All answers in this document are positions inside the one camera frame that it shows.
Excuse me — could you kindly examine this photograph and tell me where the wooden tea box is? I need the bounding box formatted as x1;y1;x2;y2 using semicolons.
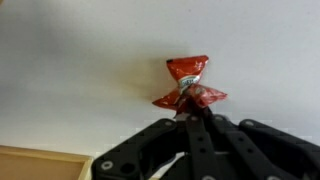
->
0;144;94;180

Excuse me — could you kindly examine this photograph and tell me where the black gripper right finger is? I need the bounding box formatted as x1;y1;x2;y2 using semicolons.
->
203;114;320;180

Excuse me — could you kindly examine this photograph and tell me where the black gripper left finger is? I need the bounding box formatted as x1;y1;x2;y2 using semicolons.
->
90;114;218;180

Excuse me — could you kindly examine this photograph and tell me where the red ketchup sachet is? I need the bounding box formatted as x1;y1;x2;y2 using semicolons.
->
152;83;229;112
166;54;210;95

